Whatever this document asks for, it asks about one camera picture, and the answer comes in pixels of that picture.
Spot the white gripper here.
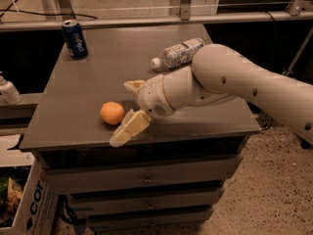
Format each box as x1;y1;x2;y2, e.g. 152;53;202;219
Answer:
110;74;174;148

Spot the orange fruit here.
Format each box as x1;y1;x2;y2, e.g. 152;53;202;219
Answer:
100;102;124;125

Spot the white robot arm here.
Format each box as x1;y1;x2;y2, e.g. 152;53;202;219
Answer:
110;44;313;147

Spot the blue pepsi can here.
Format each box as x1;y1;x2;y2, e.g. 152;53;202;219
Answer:
62;20;88;59

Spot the clear plastic water bottle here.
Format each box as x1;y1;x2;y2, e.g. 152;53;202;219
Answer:
151;38;205;70

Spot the grey drawer cabinet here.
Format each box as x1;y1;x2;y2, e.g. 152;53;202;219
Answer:
20;24;260;232

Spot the white bottle at left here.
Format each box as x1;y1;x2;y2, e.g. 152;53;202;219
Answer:
0;73;22;105

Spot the white cardboard box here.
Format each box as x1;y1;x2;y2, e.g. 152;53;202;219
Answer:
0;134;58;235

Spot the black cable on floor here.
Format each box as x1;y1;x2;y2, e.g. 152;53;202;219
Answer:
0;0;99;21

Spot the metal frame rail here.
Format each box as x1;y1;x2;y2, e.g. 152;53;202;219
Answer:
1;0;313;31

